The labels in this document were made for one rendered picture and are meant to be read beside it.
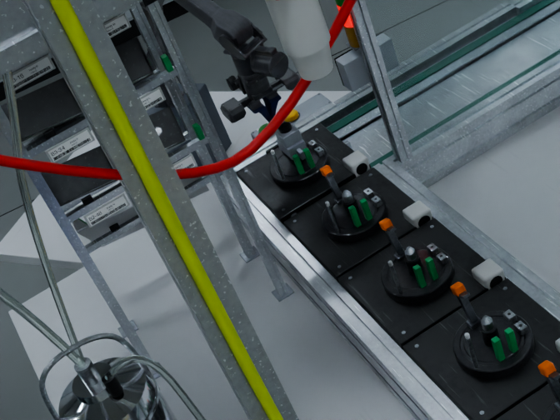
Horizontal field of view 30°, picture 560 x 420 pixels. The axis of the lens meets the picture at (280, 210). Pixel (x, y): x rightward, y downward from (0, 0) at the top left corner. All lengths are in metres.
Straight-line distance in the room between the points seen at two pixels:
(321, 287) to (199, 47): 3.16
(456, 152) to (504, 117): 0.14
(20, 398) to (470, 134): 1.98
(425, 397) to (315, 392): 0.29
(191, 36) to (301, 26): 4.41
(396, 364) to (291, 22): 1.13
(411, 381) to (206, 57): 3.35
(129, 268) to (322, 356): 0.63
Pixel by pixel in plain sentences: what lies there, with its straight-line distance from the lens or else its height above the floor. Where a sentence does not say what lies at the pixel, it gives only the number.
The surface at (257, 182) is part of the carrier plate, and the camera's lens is 2.43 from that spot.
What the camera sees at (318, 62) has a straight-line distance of 0.90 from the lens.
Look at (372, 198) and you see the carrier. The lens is 2.20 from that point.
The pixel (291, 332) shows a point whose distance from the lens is 2.20.
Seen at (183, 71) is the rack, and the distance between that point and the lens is 1.94.
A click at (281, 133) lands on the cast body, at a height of 1.09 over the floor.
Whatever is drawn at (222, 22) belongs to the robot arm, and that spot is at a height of 1.35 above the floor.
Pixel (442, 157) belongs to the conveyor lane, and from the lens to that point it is 2.40.
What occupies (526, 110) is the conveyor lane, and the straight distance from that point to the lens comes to 2.49.
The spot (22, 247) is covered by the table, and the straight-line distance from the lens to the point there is 2.82.
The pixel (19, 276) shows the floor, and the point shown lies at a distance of 4.27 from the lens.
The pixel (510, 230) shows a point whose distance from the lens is 2.25.
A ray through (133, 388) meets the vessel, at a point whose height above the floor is 1.42.
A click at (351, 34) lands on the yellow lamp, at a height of 1.29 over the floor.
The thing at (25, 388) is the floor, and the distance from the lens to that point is 3.79.
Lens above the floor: 2.38
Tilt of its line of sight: 37 degrees down
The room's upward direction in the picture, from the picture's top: 23 degrees counter-clockwise
